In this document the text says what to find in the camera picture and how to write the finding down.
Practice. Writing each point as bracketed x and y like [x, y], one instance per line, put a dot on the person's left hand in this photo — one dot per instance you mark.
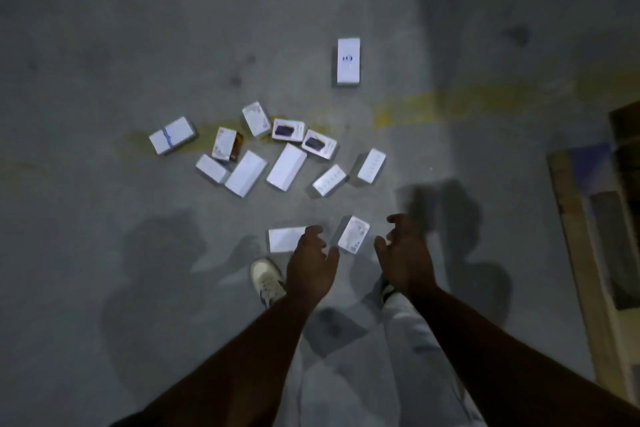
[310, 269]

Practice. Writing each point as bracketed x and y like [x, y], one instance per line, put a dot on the person's right hand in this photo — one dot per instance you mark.
[407, 261]

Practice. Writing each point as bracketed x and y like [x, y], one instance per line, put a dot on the person's right thumb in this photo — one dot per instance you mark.
[381, 250]

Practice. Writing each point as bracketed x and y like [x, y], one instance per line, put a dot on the person's left thumb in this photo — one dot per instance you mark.
[333, 256]

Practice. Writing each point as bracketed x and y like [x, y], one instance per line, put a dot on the person's left forearm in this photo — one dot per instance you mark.
[250, 366]

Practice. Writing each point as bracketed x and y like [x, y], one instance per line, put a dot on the person's right forearm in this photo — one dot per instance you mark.
[490, 361]

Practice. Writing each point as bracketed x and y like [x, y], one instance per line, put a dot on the white left shoe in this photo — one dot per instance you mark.
[265, 279]

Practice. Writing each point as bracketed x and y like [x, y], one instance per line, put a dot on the scattered white product boxes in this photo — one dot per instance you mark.
[286, 167]

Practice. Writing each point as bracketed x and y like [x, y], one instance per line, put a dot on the light grey trousers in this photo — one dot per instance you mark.
[350, 381]

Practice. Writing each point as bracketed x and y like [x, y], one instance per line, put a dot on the wooden pallet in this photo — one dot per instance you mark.
[580, 221]

